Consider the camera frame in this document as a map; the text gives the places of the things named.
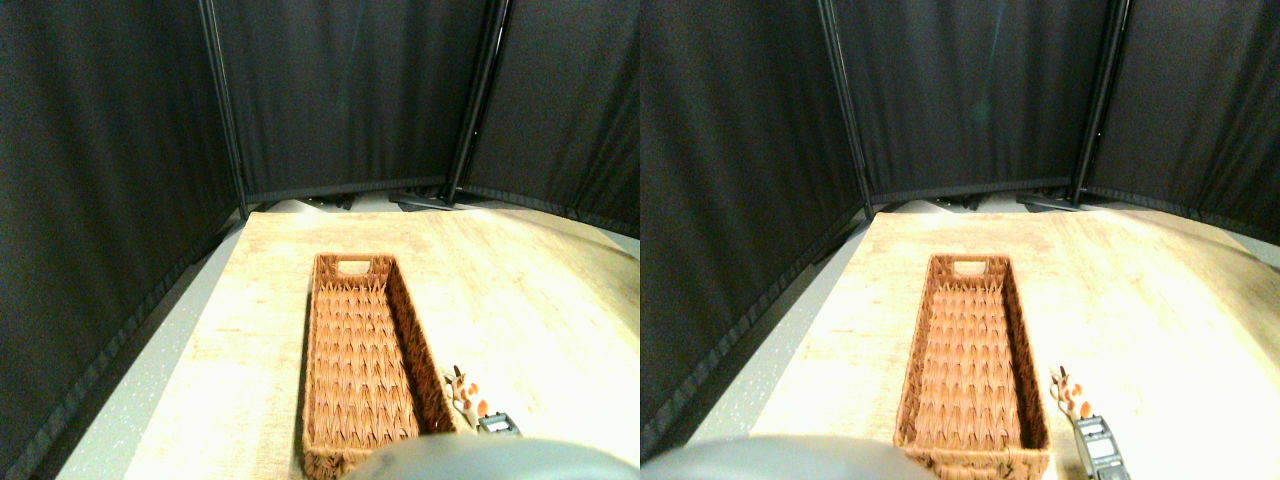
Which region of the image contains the orange white plush toy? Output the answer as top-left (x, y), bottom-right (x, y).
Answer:
top-left (444, 366), bottom-right (491, 433)
top-left (1049, 366), bottom-right (1093, 421)

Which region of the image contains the brown wicker basket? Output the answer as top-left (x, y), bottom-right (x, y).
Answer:
top-left (302, 252), bottom-right (463, 480)
top-left (893, 253), bottom-right (1053, 480)

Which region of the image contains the curtain stand foot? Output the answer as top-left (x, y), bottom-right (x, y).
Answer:
top-left (388, 190), bottom-right (456, 213)
top-left (915, 193), bottom-right (986, 211)
top-left (1015, 190), bottom-right (1083, 213)
top-left (290, 193), bottom-right (356, 212)

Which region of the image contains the curtain stand pole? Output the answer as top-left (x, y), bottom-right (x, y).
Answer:
top-left (443, 0), bottom-right (513, 204)
top-left (1068, 0), bottom-right (1133, 206)
top-left (198, 0), bottom-right (249, 219)
top-left (816, 0), bottom-right (873, 219)

